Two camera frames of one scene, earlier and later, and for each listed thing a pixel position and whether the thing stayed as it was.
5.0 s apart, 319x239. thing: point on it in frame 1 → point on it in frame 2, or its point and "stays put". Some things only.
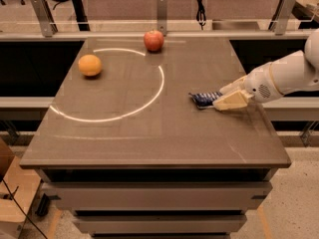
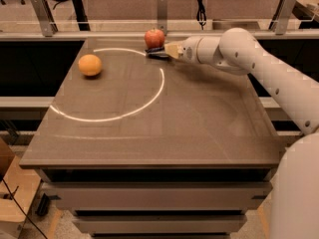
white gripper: (258, 82) → (187, 52)
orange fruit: (90, 65) stays put
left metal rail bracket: (48, 26) stays put
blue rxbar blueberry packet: (204, 100) → (157, 53)
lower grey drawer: (160, 224) stays put
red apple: (154, 41) stays put
